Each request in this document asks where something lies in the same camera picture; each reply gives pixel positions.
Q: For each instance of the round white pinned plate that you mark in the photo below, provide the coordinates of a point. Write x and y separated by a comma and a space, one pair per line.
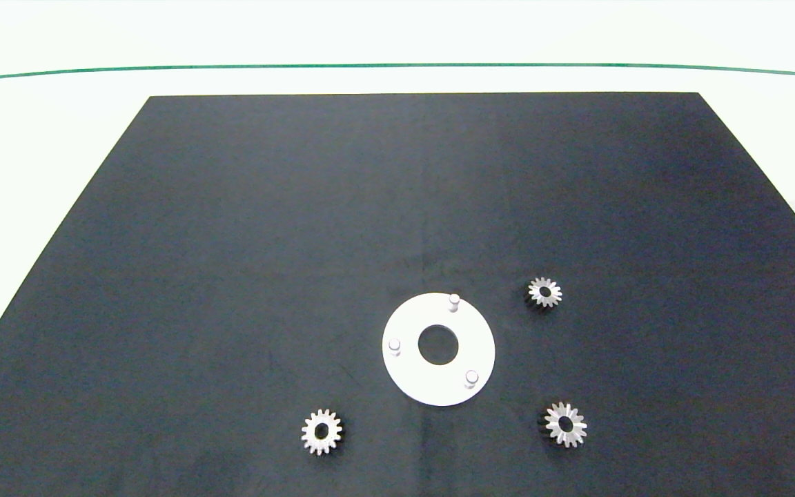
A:
418, 379

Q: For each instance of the small steel gear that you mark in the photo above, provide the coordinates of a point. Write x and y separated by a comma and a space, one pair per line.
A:
555, 293
577, 429
310, 436

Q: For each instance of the dark mat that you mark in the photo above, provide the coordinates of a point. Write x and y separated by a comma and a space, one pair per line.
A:
232, 241

